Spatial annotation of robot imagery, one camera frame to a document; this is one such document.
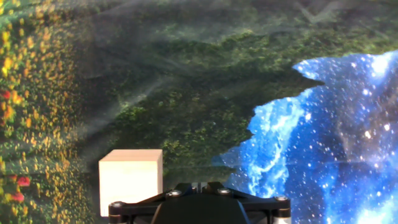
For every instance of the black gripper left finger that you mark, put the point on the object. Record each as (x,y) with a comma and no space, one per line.
(136,210)

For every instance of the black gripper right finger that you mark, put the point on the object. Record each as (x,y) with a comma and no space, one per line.
(267,208)

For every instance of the small wooden block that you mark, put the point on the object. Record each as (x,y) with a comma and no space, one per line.
(130,177)

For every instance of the landscape and galaxy printed cloth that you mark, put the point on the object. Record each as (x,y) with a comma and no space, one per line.
(202,93)

